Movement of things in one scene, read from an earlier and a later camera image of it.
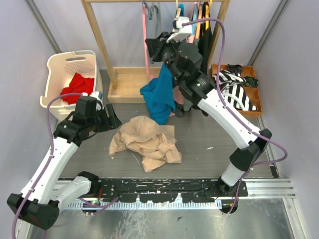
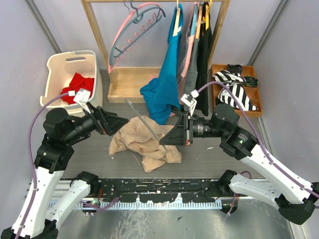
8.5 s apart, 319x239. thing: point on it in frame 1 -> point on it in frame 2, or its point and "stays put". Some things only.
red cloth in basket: x=79 y=84 stays put
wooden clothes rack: x=125 y=82 stays put
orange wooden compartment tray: x=253 y=92 stays put
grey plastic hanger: x=150 y=9 -> x=138 y=18
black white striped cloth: x=230 y=85 stays put
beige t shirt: x=144 y=135 stays put
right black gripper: x=156 y=45 -> x=179 y=135
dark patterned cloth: x=250 y=81 stays put
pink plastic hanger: x=145 y=37 -> x=111 y=69
